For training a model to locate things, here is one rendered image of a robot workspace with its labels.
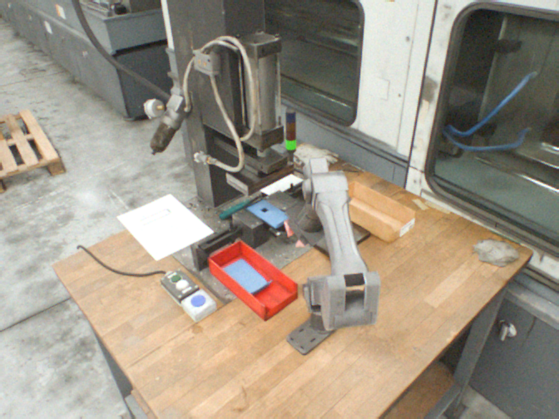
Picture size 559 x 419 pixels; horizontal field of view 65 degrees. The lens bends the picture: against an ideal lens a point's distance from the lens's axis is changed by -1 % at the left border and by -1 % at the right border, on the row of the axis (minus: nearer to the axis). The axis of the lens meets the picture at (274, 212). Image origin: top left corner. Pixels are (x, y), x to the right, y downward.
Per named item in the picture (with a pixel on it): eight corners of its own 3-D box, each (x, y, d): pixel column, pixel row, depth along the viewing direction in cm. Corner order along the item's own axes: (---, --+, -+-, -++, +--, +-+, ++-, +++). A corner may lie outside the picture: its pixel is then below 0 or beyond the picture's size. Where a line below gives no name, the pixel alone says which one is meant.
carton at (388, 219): (388, 246, 138) (392, 227, 134) (330, 212, 154) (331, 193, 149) (413, 229, 145) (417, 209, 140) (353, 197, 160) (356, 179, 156)
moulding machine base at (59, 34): (2, 25, 771) (-22, -38, 712) (61, 15, 820) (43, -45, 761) (127, 128, 418) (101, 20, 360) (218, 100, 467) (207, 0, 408)
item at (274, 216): (279, 230, 131) (279, 223, 130) (246, 209, 141) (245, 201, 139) (295, 220, 135) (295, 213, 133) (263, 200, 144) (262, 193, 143)
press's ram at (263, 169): (250, 206, 126) (243, 109, 109) (200, 172, 142) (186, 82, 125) (296, 182, 136) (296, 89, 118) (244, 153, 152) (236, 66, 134)
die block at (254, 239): (254, 249, 138) (252, 231, 133) (234, 234, 144) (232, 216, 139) (299, 222, 148) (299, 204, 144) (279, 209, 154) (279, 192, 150)
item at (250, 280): (252, 299, 121) (252, 292, 119) (222, 269, 130) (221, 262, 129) (273, 288, 124) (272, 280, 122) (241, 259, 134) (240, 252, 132)
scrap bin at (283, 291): (264, 322, 115) (264, 307, 111) (210, 273, 130) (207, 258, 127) (298, 298, 121) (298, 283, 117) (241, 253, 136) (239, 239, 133)
